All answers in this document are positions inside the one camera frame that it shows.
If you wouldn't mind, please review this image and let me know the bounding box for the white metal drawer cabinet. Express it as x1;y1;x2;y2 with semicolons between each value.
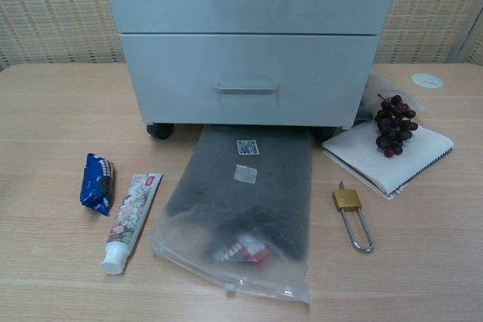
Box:
98;0;405;131

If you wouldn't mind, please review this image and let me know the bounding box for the white round disc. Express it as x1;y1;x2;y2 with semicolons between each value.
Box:
411;72;443;90

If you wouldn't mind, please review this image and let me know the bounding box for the white QR code sticker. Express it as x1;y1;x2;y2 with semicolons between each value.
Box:
236;140;261;156

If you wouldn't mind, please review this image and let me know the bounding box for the dark grey folded garment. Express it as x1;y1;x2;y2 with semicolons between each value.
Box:
165;125;313;262

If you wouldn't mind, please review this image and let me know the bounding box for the black caster wheel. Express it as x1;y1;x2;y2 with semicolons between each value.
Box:
146;122;175;140

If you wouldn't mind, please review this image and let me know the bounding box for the red and white label card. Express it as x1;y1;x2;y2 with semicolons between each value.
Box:
212;234;271;265

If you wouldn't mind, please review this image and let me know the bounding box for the brass long shackle padlock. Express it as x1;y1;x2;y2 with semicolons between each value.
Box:
331;180;375;254

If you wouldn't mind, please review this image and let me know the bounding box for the clear zip plastic bag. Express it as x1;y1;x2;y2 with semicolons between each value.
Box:
147;124;315;305

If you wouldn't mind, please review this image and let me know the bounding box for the floral toothpaste tube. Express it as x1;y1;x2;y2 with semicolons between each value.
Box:
99;173;164;276

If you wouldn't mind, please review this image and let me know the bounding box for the blue cookie packet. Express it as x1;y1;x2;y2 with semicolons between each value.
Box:
78;152;115;217

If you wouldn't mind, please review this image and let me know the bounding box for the dark purple grape bunch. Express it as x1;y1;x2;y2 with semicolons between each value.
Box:
374;93;419;159

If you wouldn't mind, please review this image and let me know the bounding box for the white spiral notebook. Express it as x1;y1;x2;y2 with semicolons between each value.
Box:
321;121;455;201

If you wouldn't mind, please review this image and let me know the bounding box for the beige woven partition screen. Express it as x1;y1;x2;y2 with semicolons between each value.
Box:
0;0;483;71

